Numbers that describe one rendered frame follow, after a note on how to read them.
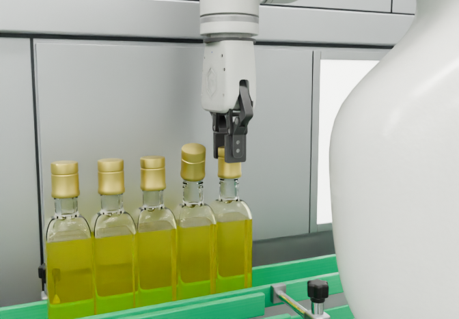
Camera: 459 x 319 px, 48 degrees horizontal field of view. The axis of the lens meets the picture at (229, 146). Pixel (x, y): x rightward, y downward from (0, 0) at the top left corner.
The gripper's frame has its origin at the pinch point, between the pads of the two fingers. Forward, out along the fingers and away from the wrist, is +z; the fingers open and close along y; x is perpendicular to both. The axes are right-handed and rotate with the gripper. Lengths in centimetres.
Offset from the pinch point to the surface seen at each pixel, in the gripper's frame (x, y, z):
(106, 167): -18.2, 2.0, 1.5
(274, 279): 9.4, -3.2, 22.8
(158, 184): -11.4, 2.0, 4.3
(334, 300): 16.3, 3.9, 24.9
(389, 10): 41.1, -15.0, -23.5
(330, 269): 20.4, -3.2, 22.8
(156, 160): -11.6, 2.0, 1.0
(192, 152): -6.8, 3.0, 0.1
